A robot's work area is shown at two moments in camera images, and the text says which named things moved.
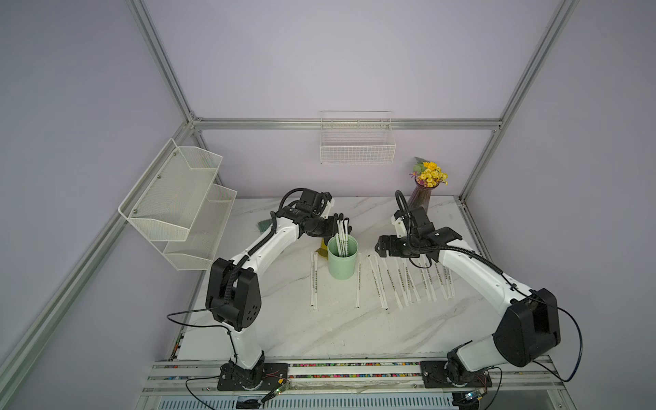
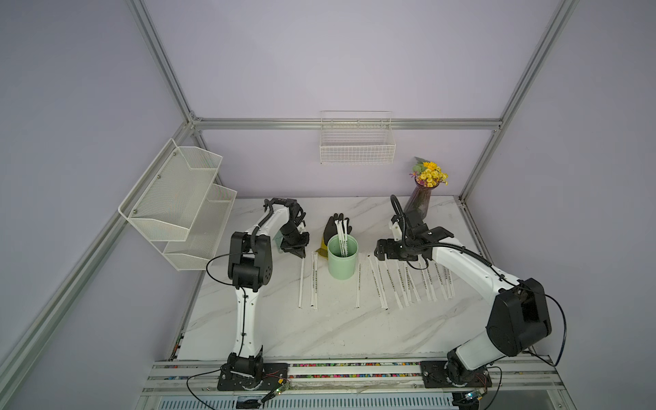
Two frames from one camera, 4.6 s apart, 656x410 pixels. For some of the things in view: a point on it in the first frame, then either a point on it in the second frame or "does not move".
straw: [430, 283] does not move
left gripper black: [330, 226] -> [300, 247]
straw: [383, 289] does not move
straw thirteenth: [315, 280] does not move
